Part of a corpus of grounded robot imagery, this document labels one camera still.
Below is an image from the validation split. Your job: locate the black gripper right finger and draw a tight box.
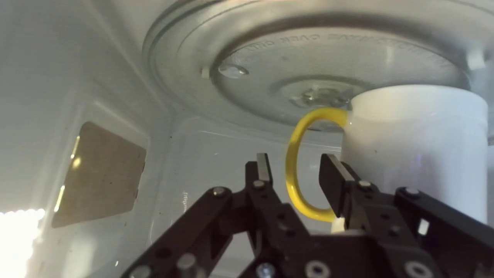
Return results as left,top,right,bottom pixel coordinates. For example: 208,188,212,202
319,153,494,278

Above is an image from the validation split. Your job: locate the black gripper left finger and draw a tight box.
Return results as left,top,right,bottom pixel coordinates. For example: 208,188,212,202
123,151,311,278

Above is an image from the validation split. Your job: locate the white mug with yellow handle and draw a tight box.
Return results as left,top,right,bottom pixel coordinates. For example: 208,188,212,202
285,83,490,225

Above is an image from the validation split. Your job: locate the glass microwave turntable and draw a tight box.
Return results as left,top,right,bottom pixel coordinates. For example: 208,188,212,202
144,0,494,133

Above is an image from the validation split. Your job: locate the silver microwave oven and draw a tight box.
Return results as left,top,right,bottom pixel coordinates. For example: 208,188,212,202
0,0,494,278

